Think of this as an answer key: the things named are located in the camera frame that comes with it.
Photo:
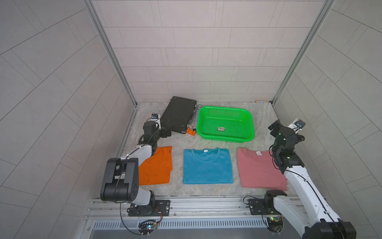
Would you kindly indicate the aluminium mounting rail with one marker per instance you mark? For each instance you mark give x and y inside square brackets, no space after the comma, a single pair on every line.
[181,207]

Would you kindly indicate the orange t-shirt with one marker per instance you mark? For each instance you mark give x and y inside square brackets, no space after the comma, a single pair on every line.
[157,169]

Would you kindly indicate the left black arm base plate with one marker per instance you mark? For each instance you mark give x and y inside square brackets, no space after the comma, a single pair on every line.
[156,209]

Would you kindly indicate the small orange object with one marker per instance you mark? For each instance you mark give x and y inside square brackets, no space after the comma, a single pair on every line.
[191,131]

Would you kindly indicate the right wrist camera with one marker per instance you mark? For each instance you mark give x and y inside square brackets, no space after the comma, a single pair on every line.
[297,124]

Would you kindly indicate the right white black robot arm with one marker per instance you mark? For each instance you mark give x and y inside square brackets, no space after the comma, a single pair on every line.
[319,221]

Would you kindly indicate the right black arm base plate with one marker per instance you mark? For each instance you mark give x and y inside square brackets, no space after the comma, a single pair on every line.
[262,206]

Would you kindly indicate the pink folded t-shirt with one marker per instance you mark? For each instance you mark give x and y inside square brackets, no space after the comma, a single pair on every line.
[256,170]

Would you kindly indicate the left green circuit board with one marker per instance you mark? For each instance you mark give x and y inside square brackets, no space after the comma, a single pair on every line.
[147,227]

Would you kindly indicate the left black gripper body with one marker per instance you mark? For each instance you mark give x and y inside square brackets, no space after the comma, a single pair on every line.
[164,133]

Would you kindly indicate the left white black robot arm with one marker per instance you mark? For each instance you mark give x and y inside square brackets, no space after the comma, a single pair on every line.
[121,177]

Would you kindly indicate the green circuit board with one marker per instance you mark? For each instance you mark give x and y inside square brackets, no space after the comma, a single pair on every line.
[147,227]
[275,224]

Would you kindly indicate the right green circuit board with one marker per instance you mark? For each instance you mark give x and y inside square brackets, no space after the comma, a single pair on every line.
[275,224]

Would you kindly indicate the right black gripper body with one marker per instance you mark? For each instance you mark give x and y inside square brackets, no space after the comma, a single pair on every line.
[275,127]

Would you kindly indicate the green plastic basket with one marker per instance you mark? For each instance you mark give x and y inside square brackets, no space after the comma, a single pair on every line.
[238,124]

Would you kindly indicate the black hard case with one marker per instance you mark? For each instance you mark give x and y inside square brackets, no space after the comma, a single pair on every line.
[178,114]

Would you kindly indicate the blue t-shirt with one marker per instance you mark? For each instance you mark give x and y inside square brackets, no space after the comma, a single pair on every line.
[207,166]

